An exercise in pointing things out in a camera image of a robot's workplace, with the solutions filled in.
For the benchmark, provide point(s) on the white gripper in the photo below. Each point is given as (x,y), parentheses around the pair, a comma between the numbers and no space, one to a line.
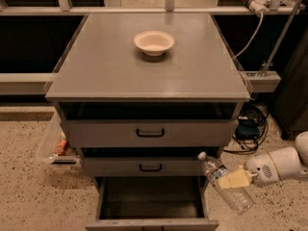
(260,169)

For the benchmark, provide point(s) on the clear plastic water bottle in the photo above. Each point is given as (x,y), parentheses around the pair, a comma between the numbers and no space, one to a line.
(217,174)

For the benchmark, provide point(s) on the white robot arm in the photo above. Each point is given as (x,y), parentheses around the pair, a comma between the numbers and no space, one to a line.
(291,162)

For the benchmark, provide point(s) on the grey drawer cabinet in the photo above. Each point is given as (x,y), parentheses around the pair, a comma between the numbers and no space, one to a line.
(105,76)

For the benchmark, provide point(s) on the grey bottom drawer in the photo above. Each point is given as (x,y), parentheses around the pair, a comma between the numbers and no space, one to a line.
(151,204)

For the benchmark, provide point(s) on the grey drawer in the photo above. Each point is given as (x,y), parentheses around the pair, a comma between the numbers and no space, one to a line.
(151,204)
(149,132)
(144,161)

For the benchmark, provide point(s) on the grey middle drawer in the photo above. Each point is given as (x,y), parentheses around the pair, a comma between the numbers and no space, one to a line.
(144,161)

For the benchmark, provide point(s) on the grey top drawer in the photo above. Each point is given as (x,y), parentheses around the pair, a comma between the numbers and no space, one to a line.
(149,132)

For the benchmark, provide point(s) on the white paper bowl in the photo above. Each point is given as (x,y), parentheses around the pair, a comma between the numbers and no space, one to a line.
(154,43)

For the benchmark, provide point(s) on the white power strip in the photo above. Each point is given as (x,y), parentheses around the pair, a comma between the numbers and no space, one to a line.
(256,6)

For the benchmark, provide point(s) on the red item in bin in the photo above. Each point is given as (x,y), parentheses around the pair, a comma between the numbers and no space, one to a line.
(62,148)

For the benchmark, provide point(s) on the clear plastic storage bin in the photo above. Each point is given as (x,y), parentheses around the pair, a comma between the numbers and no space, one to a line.
(46,152)

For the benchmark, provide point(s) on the blue box with cables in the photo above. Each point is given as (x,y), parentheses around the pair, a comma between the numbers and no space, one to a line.
(252,128)

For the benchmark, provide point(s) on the metal rail frame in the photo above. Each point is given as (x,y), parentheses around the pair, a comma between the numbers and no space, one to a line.
(138,4)

